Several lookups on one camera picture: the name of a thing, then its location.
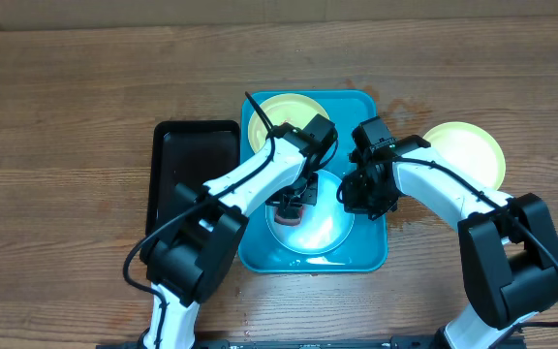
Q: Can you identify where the light blue plate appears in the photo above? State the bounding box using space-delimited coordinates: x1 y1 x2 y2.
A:
265 171 355 255

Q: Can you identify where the black rectangular water tray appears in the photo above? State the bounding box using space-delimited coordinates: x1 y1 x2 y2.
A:
145 120 240 234

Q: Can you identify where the yellow plate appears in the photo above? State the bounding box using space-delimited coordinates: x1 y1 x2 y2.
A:
244 93 329 153
423 121 506 190

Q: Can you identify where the green and orange sponge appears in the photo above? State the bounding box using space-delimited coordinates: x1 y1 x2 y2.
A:
273 206 304 227

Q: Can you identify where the teal plastic serving tray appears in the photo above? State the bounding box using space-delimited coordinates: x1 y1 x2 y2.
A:
238 89 388 273

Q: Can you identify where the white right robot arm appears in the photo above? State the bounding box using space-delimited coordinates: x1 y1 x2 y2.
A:
336 136 558 348

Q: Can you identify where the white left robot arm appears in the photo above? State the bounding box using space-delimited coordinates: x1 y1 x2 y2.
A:
132 121 337 348

